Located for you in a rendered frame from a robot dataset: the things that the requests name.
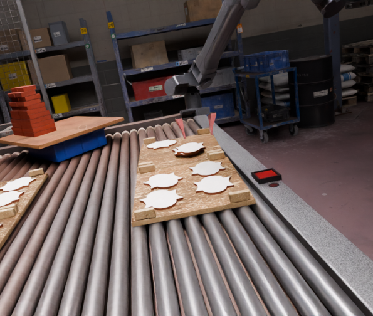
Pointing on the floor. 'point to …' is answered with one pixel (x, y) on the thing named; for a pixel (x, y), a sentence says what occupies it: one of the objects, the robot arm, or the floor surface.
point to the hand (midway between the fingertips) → (197, 134)
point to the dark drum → (313, 90)
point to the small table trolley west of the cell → (252, 125)
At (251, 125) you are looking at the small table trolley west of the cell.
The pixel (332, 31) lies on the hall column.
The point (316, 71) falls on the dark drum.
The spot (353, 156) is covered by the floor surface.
